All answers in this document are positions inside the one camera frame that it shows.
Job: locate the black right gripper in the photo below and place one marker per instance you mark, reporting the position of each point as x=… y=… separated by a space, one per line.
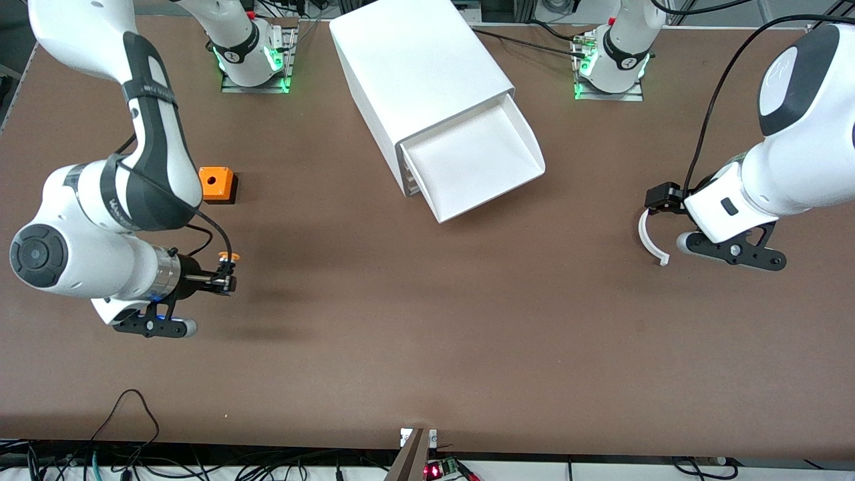
x=195 y=282

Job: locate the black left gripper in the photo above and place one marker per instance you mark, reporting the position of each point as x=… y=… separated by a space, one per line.
x=668 y=198

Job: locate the orange push button blue body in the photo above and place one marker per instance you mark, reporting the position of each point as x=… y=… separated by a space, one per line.
x=230 y=256

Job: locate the white uppermost cabinet drawer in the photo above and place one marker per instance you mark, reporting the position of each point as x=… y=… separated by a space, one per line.
x=474 y=167

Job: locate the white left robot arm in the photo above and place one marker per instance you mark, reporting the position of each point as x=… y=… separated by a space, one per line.
x=801 y=167

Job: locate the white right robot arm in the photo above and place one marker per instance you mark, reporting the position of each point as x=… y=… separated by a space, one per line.
x=80 y=254

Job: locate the white drawer cabinet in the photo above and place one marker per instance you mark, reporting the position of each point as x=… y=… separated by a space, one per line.
x=414 y=60

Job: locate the orange box with hole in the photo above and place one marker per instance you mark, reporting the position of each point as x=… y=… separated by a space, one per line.
x=217 y=182

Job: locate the circuit board with red light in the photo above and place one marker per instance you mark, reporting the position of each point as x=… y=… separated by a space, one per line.
x=444 y=469

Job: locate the white curved plastic bracket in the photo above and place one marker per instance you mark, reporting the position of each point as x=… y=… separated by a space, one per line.
x=644 y=237

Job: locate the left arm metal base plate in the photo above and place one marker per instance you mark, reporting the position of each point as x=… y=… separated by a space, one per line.
x=611 y=96

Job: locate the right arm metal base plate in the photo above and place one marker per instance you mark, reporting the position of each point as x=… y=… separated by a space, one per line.
x=288 y=57

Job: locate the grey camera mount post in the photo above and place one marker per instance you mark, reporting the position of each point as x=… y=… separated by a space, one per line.
x=411 y=457

